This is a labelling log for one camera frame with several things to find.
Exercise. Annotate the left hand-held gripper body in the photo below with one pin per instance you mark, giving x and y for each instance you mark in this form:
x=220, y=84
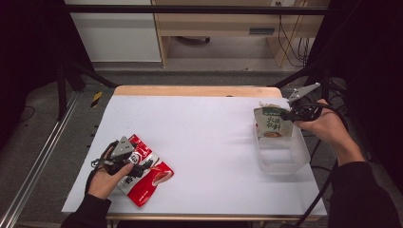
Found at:
x=122, y=152

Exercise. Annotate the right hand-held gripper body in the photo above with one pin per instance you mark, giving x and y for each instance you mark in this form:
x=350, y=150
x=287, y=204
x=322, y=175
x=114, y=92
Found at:
x=304, y=107

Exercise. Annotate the red and white snack packet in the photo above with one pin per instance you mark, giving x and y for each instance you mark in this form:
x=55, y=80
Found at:
x=149, y=180

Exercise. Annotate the green and beige seasoning packet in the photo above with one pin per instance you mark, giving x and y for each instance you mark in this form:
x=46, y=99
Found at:
x=272, y=123

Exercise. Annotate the clear plastic container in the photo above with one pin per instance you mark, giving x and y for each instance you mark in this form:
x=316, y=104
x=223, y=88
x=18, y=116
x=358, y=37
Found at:
x=282, y=155

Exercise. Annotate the person's right hand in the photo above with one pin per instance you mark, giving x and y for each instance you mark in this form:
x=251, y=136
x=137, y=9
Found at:
x=326, y=126

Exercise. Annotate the person's left hand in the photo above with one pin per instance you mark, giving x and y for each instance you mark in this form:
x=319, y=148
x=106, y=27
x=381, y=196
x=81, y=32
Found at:
x=106, y=182

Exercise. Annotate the yellow and black tape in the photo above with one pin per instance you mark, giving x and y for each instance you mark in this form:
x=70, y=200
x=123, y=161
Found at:
x=96, y=98

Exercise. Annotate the white table sheet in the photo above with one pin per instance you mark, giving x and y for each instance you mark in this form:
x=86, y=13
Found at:
x=206, y=142

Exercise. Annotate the dark curtain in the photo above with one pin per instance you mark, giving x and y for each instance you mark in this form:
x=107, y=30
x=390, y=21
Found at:
x=28, y=47
x=370, y=63

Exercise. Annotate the wooden table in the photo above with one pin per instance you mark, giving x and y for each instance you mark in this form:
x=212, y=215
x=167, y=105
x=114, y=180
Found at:
x=196, y=91

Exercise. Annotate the wooden desk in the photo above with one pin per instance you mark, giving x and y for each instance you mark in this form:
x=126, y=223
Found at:
x=221, y=28

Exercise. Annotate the white cabinet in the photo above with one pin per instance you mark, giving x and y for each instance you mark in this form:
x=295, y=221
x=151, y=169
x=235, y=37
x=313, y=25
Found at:
x=117, y=34

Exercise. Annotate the aluminium rail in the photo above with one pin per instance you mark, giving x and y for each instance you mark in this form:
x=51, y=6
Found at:
x=34, y=167

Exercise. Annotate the black horizontal frame bar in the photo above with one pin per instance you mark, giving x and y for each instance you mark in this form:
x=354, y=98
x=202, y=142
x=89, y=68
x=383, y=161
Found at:
x=190, y=9

